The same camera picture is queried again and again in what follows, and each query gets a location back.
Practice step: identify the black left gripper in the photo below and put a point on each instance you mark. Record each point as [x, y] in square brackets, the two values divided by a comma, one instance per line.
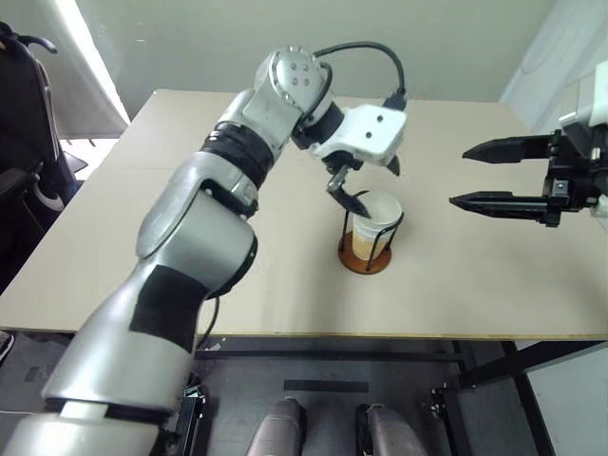
[343, 166]

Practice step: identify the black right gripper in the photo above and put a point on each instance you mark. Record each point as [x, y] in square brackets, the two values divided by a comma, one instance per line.
[575, 180]

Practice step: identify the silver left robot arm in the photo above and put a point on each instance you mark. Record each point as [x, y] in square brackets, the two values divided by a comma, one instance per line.
[190, 237]

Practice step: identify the black tape strip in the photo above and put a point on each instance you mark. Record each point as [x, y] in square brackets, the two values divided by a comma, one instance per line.
[327, 386]

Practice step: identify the dark rounded shape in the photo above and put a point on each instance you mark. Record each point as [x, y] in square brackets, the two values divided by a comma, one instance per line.
[280, 427]
[394, 430]

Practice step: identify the white leaning panel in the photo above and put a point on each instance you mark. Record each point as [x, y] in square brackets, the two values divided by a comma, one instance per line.
[104, 85]

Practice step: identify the black chair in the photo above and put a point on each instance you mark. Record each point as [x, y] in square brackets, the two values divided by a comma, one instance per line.
[24, 142]

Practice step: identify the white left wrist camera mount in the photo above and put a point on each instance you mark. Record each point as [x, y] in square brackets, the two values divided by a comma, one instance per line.
[375, 133]

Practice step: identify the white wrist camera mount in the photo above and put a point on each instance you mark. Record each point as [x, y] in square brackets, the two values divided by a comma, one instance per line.
[375, 133]
[596, 95]

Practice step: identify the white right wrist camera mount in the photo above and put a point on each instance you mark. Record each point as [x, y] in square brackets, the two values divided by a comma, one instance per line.
[596, 95]

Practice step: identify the black metal table frame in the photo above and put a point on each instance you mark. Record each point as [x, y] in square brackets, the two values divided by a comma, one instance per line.
[332, 354]

